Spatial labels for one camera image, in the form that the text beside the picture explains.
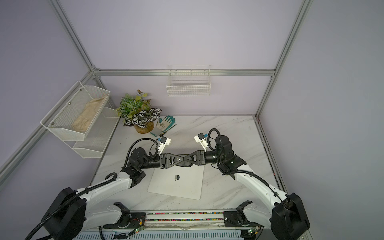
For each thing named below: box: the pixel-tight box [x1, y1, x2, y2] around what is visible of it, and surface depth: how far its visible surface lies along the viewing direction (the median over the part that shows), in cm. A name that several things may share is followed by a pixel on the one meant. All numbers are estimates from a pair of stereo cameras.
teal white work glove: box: [150, 115, 176, 137], surface depth 116 cm
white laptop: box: [147, 165, 205, 200], surface depth 86 cm
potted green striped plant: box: [115, 89, 162, 134], surface depth 92 cm
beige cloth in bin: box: [71, 95, 107, 133], surface depth 81 cm
